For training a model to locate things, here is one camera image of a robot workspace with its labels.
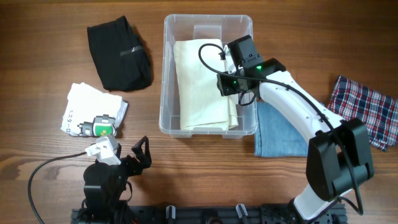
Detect cream cloth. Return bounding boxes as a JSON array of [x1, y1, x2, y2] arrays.
[[174, 39, 239, 131]]

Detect blue jeans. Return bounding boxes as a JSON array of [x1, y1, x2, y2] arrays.
[[254, 102, 308, 157]]

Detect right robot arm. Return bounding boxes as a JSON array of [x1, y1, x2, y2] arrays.
[[216, 35, 374, 223]]

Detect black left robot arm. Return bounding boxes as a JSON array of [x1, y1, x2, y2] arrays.
[[71, 134, 152, 223]]

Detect white printed folded t-shirt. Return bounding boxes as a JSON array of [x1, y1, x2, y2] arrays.
[[61, 83, 128, 138]]

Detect clear plastic storage bin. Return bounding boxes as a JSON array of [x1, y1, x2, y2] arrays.
[[159, 14, 258, 139]]

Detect black folded garment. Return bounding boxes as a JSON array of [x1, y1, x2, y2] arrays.
[[87, 16, 153, 91]]

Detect red blue plaid shirt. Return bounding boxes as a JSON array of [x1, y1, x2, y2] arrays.
[[327, 76, 397, 151]]

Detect black right camera cable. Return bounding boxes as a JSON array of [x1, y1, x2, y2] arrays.
[[198, 42, 364, 216]]

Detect black camera cable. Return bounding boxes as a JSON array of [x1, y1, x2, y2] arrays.
[[27, 151, 88, 224], [198, 42, 364, 216]]

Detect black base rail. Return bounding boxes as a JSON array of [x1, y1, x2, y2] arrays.
[[70, 203, 348, 224]]

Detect black left camera cable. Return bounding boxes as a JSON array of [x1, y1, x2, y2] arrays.
[[27, 151, 88, 224]]

